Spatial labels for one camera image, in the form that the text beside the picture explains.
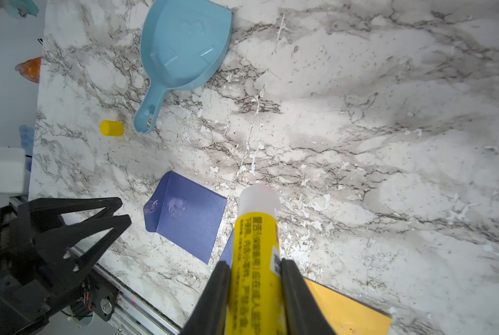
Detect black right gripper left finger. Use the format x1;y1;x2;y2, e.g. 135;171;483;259
180;261;231;335

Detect yellow glue stick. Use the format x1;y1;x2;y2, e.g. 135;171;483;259
225;184;287;334

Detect teal plastic scoop dish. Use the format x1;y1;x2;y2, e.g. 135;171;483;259
133;0;233;134

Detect yellow envelope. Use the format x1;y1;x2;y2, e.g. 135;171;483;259
305;279;392;335

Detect yellow glue stick cap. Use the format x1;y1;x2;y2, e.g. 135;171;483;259
99;120;124;137

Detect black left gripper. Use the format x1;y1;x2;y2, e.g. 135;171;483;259
0;196;133;335

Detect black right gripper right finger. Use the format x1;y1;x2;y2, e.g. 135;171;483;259
281;258;335;334

